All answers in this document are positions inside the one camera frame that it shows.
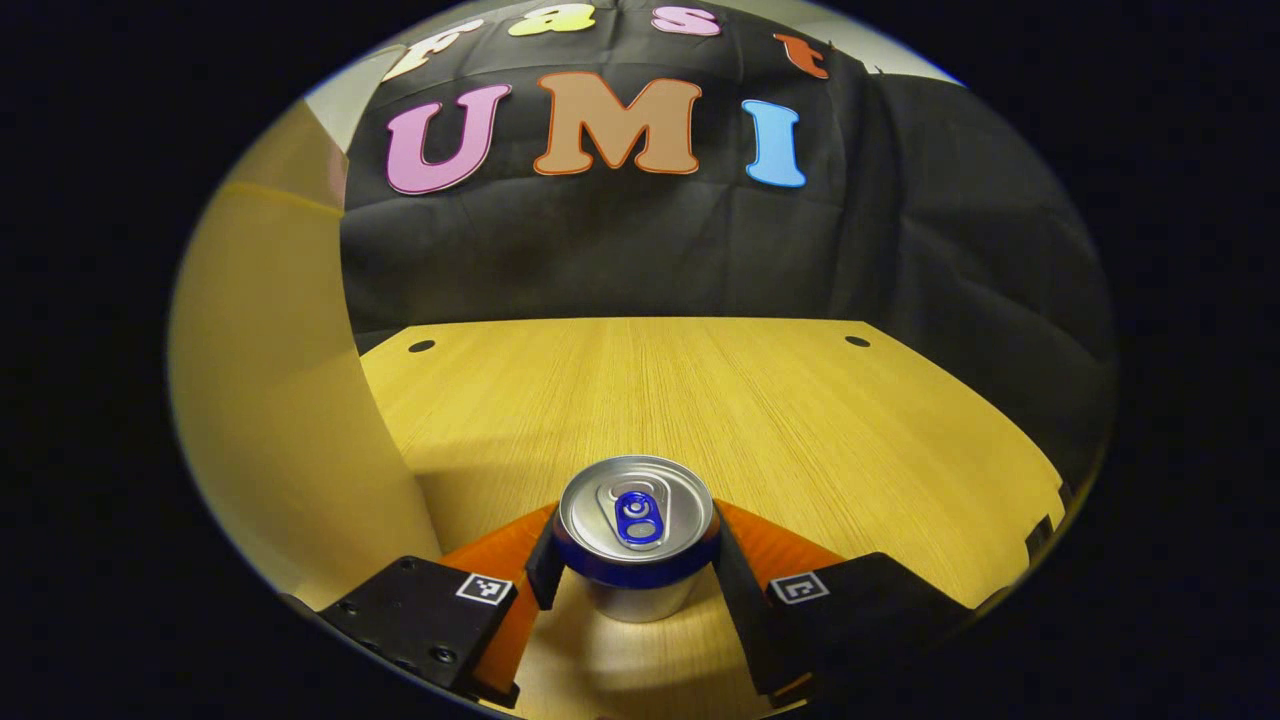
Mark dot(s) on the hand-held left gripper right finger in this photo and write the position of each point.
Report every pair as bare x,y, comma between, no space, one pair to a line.
735,590

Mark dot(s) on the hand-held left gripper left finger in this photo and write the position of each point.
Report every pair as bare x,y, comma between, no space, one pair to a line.
545,580

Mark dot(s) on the blue and silver pop can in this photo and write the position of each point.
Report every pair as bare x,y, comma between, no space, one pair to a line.
635,520

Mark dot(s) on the white desktop garbage bin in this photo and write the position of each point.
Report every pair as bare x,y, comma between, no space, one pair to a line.
280,400

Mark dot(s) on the wooden desktop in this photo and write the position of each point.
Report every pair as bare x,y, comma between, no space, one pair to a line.
750,420

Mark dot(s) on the black backdrop cloth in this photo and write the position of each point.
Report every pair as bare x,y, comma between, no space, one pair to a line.
600,260

